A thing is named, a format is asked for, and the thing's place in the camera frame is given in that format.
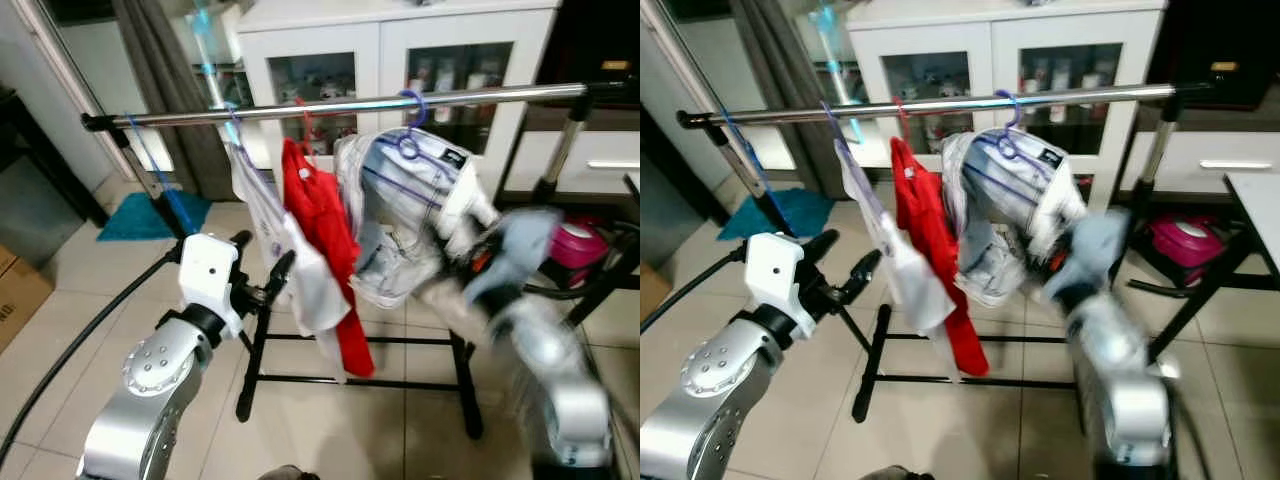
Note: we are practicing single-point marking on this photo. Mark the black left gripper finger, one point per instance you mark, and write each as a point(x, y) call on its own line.
point(280, 275)
point(241, 241)
point(820, 245)
point(862, 274)

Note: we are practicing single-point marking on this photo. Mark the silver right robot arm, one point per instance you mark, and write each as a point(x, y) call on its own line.
point(1120, 390)
point(560, 390)

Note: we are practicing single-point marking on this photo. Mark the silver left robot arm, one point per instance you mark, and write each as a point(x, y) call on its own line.
point(715, 375)
point(150, 370)

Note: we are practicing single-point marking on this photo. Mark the pale blue hanger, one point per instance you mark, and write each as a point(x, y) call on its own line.
point(838, 122)
point(237, 125)

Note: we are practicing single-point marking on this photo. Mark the red hanger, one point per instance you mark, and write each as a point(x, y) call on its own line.
point(305, 125)
point(900, 115)

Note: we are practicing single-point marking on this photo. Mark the purple velvet hanger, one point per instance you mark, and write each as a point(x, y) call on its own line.
point(422, 107)
point(1017, 105)

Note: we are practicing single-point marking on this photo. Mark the plain white shirt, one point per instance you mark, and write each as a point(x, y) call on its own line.
point(305, 285)
point(915, 285)

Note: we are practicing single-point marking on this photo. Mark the teal floor mat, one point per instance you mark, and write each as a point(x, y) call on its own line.
point(135, 220)
point(800, 210)

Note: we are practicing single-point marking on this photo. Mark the pale denim garment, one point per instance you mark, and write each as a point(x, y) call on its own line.
point(990, 260)
point(400, 250)

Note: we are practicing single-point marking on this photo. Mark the red t-shirt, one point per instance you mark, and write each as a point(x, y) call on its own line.
point(930, 220)
point(325, 220)

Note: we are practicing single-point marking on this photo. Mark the pink vacuum cleaner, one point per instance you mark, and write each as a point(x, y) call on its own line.
point(1190, 240)
point(578, 245)

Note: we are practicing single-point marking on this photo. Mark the brown cardboard box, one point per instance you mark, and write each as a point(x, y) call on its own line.
point(20, 295)
point(652, 290)

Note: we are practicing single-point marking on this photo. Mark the white drawer cabinet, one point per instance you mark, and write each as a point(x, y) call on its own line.
point(1240, 150)
point(610, 160)

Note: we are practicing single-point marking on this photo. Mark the grey curtain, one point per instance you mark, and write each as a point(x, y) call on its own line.
point(775, 60)
point(165, 60)

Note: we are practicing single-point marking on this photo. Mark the grey-white table black legs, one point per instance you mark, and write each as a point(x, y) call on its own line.
point(1260, 210)

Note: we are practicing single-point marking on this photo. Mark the white glass-door cabinet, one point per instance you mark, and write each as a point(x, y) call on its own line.
point(990, 35)
point(380, 35)

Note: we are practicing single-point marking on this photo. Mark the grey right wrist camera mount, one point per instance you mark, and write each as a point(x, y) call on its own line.
point(1095, 245)
point(520, 250)

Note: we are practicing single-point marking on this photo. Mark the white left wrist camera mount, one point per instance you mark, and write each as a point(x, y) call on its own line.
point(207, 270)
point(775, 270)

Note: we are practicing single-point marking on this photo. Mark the chrome clothes rack black frame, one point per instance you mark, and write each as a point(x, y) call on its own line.
point(1100, 95)
point(480, 97)

